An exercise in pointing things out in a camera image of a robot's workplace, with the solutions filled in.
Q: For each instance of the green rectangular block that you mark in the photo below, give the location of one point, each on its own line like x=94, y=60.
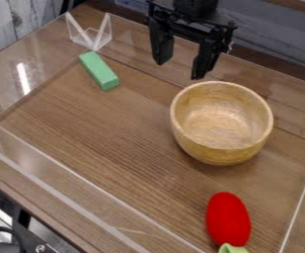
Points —
x=100, y=70

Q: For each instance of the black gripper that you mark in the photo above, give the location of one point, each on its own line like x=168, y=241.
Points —
x=195, y=20

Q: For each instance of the clear acrylic tray wall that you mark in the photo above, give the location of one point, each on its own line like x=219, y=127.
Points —
x=93, y=219

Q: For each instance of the red plush strawberry toy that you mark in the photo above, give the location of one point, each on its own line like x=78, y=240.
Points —
x=228, y=223

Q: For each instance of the clear acrylic corner bracket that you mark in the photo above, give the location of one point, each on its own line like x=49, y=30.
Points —
x=90, y=38

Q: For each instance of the wooden bowl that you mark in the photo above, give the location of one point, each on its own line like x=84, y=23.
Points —
x=221, y=122

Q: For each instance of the black table leg bracket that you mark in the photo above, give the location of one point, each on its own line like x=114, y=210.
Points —
x=33, y=243

